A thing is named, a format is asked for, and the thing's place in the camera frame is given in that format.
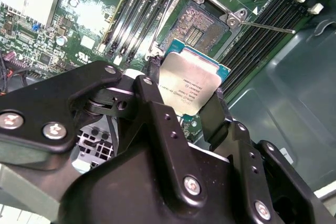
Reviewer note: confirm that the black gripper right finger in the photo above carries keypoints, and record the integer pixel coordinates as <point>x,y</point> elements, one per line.
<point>241,155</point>

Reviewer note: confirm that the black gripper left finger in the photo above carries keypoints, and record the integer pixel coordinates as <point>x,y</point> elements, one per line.
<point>39,108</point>

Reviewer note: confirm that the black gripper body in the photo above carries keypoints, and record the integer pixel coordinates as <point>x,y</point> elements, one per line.
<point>131,195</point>

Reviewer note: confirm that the silver CPU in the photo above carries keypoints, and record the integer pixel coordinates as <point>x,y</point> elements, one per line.
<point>189,77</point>

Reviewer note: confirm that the metal locking lever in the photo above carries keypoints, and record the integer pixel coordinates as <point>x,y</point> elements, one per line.
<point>267,26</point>

